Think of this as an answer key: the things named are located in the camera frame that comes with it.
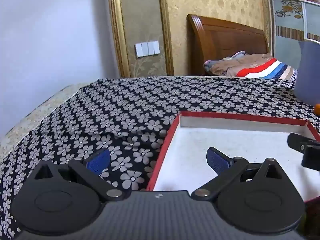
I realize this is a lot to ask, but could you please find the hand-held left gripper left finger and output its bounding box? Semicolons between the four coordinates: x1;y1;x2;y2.
32;148;125;202

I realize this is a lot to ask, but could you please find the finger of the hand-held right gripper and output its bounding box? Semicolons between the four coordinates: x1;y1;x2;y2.
287;132;320;153

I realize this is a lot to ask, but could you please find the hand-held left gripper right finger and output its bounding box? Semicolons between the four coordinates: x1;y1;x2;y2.
191;147;287;202

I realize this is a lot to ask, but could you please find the red-rimmed white box tray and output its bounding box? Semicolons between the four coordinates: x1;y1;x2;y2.
146;110;320;203

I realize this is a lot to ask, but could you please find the black floral tablecloth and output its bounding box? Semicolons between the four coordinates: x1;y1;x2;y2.
0;76;320;240

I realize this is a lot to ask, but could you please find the blue kettle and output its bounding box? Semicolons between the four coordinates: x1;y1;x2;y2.
294;39;320;106

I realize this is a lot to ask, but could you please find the brown striped blanket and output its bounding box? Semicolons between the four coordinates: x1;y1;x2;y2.
210;53;299;81

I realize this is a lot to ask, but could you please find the grey cloth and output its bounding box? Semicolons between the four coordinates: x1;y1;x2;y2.
203;51;246;73

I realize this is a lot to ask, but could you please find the floral sliding-door wardrobe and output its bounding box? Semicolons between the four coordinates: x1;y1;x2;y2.
267;0;320;70

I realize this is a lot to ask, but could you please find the wooden headboard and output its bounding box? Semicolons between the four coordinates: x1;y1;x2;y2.
187;14;269;76

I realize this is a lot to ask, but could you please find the white light switch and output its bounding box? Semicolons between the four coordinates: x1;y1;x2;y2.
135;40;160;58

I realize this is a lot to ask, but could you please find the gold wall frame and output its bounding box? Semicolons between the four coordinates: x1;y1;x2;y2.
107;0;174;78

